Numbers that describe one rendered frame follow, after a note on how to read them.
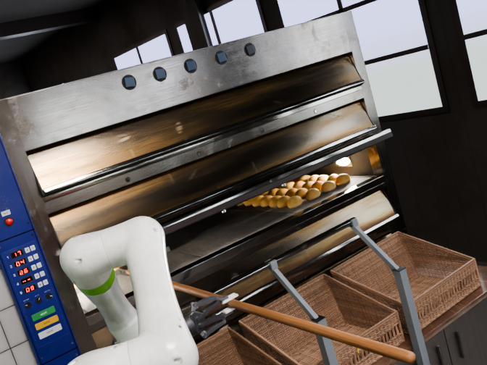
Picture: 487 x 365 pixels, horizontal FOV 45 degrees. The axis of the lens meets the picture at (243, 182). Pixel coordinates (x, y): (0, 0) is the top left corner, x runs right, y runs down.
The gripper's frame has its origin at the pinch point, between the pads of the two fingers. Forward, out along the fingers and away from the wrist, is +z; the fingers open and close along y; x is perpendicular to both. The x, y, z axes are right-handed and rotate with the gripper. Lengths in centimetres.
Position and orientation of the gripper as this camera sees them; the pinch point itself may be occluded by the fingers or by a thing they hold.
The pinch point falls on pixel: (230, 303)
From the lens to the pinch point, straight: 208.6
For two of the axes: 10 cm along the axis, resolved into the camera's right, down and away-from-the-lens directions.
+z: 7.9, -3.3, 5.2
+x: 5.5, -0.1, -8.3
